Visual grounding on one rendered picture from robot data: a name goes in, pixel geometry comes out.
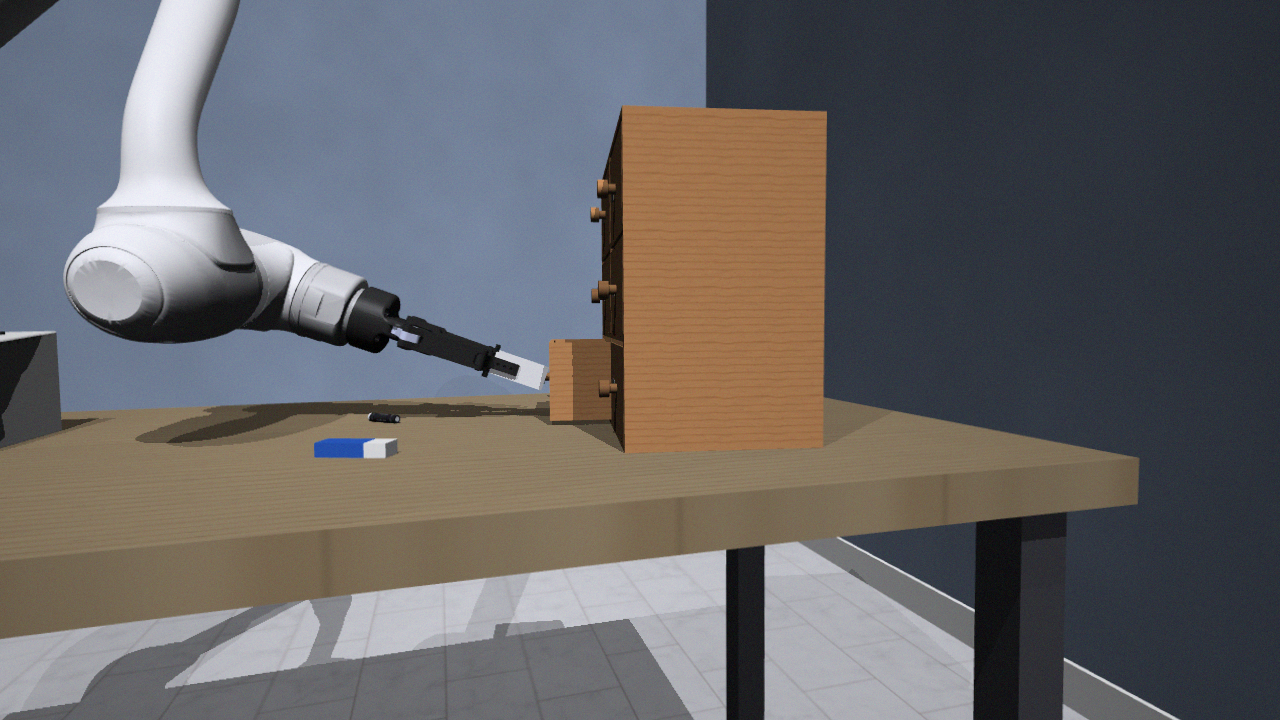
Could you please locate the white and blue eraser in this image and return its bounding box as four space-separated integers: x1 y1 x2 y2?
314 438 398 457

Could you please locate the brown wooden chest of drawers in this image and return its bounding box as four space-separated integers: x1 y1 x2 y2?
602 105 827 454

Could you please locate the brown wooden drawer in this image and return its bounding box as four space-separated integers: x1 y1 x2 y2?
544 340 611 421
591 255 611 332
591 167 611 258
599 342 625 445
598 236 623 334
596 120 622 241

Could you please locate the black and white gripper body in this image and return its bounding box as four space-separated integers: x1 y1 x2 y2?
346 287 433 354

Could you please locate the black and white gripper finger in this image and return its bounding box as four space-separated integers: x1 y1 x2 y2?
415 316 549 369
390 316 549 389

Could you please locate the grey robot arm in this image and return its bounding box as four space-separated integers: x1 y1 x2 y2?
63 0 369 346

